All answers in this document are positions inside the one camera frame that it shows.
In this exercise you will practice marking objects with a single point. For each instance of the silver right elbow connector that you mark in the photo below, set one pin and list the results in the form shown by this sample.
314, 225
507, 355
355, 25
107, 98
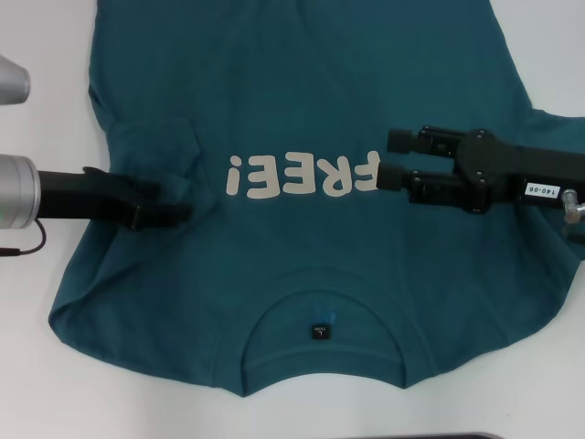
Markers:
573, 208

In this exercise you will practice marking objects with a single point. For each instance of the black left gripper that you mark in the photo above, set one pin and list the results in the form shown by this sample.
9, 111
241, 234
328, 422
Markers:
77, 194

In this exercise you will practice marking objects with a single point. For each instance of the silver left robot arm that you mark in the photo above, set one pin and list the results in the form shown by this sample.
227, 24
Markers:
18, 192

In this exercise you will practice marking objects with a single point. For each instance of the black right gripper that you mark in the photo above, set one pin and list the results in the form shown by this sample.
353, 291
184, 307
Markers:
507, 171

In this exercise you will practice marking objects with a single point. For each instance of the teal T-shirt with FREE print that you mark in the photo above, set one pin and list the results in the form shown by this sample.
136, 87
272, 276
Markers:
292, 91

